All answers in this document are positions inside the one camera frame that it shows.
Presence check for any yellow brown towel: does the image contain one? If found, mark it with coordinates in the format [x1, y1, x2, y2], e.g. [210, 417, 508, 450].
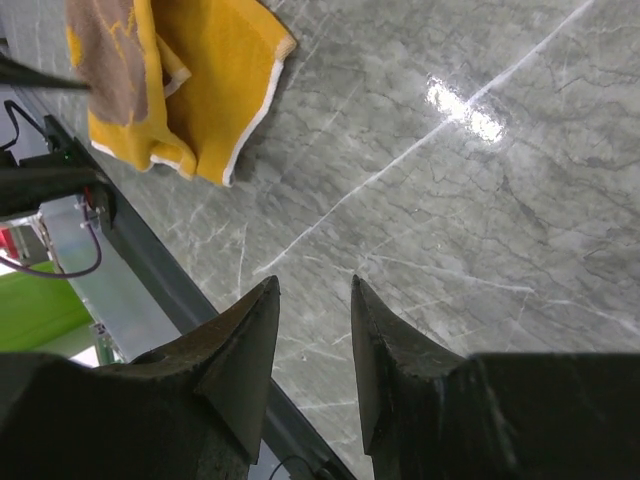
[66, 1, 296, 186]

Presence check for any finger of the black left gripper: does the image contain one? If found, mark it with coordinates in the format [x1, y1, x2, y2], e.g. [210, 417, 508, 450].
[0, 53, 90, 91]

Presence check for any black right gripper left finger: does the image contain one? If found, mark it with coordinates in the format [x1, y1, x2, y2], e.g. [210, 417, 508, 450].
[1, 276, 280, 479]

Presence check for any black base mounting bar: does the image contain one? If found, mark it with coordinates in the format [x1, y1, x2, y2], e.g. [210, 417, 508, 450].
[42, 113, 351, 480]

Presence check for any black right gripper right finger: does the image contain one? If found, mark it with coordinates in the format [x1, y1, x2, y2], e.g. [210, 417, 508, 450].
[351, 277, 639, 479]

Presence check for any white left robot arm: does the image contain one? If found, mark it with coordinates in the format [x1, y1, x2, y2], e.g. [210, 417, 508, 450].
[1, 100, 117, 230]

